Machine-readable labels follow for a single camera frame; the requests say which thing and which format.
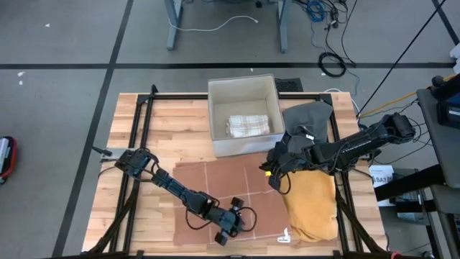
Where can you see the long thin black pole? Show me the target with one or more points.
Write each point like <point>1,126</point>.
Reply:
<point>418,36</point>

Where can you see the small white towel tag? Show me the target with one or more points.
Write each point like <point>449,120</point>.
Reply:
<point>284,237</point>

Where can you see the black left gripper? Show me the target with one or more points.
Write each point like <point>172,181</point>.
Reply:
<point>226,219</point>

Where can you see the black perforated floor plate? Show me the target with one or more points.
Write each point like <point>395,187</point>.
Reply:
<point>291,85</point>

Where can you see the grey desk leg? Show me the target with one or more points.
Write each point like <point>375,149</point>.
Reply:
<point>173,32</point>
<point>284,32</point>

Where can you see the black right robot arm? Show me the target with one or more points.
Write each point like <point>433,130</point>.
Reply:
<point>359,144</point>

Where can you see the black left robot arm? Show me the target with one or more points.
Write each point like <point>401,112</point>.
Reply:
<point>172,187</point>

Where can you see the white plaid kitchen towel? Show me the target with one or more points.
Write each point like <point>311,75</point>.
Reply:
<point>248,126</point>

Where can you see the white printed paper box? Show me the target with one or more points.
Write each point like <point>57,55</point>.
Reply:
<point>381,178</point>

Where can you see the black side desk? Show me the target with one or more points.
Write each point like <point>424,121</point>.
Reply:
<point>442,151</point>

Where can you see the beige fabric storage box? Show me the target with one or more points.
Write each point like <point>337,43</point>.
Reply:
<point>244,93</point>

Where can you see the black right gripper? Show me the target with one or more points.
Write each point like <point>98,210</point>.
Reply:
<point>291,158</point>

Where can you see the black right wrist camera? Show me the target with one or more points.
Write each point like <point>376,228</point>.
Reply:
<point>275,183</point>

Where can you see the pink striped towel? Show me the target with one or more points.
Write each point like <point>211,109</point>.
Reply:
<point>223,180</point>

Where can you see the red round knob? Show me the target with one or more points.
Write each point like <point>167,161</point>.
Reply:
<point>396,255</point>

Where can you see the red and black bag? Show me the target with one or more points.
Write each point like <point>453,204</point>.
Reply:
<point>7,158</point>

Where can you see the white crumpled sheet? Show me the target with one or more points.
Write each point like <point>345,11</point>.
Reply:
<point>455,57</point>

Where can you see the mustard yellow towel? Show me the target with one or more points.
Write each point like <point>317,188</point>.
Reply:
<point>312,208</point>

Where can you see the dark grey towel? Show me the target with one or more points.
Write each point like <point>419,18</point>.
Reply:
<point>309,115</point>

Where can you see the black electronics case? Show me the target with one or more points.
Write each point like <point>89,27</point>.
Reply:
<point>449,115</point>

